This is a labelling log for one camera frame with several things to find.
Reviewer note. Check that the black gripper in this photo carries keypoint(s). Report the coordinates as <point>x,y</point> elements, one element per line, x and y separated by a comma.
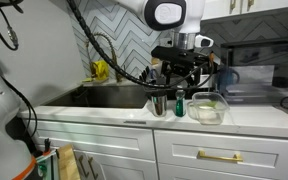
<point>190,61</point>

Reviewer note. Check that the bottle with green liquid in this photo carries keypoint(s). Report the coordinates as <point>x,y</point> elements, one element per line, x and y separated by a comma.
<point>180,106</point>

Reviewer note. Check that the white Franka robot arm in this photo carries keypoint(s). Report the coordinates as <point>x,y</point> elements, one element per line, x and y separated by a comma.
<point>195,16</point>

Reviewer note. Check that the black steel drying rack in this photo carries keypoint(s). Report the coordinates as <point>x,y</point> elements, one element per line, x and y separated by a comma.
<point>206,81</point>

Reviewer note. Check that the stainless steel sink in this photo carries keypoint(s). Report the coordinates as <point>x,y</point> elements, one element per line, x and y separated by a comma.
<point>110,98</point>

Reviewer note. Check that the round wooden board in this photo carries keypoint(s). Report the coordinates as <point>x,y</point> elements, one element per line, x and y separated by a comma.
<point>155,61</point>

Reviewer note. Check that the orange utensil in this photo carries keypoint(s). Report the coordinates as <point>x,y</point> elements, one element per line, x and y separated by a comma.
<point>211,57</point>

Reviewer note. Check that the stainless steel cup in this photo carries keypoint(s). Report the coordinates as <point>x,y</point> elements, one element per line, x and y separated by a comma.
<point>159,106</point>

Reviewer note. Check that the lime green plastic spoon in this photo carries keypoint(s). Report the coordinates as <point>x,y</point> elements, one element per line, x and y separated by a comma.
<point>211,104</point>

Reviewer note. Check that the blue translucent pitcher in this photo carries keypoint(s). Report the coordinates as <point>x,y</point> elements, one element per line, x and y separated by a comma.
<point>225,80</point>

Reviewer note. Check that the gold spring kitchen faucet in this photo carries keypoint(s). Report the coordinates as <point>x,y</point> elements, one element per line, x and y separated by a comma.
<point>118,78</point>

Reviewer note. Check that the grey stacked trays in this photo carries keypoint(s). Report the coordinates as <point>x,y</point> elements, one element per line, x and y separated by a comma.
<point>257,95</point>

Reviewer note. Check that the white base cabinet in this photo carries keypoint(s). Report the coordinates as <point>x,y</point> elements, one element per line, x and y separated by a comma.
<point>155,156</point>

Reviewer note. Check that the black countertop appliance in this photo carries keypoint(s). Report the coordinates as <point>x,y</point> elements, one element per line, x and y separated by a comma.
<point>267,55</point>

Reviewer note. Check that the yellow sponge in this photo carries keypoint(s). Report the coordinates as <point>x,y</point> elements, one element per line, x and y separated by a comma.
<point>87,80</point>

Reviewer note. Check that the white upper cabinet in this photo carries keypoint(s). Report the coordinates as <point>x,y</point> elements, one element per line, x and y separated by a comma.
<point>270,8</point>

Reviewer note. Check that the light wooden board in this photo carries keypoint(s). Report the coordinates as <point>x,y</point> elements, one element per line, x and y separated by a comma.
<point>67,165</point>

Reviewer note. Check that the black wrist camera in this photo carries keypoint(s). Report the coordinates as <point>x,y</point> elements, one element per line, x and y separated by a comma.
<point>170,51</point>

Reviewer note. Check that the white wall outlet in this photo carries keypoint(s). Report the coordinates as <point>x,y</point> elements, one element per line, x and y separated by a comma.
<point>165,41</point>

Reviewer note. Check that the white teal equipment frame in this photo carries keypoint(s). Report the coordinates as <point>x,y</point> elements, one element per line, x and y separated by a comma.
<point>49,166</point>

